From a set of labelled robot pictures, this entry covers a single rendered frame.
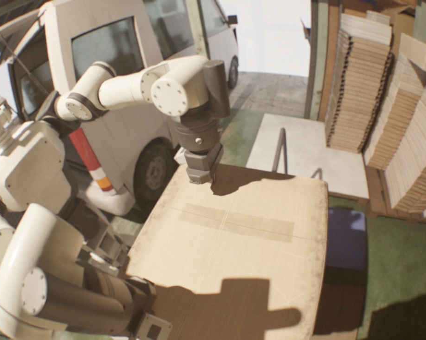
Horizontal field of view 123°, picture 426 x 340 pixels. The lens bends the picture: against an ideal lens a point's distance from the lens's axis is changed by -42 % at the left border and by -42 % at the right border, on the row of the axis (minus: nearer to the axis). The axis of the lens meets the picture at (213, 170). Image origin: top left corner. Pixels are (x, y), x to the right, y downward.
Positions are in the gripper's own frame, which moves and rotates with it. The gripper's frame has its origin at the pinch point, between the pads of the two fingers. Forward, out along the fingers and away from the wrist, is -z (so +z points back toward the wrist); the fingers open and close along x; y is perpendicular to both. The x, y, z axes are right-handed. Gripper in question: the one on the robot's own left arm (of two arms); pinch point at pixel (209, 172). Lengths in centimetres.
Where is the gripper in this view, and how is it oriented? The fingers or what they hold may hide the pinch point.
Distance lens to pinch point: 47.6
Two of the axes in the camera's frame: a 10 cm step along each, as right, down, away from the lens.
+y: -9.3, -1.6, 3.4
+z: -1.5, -6.8, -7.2
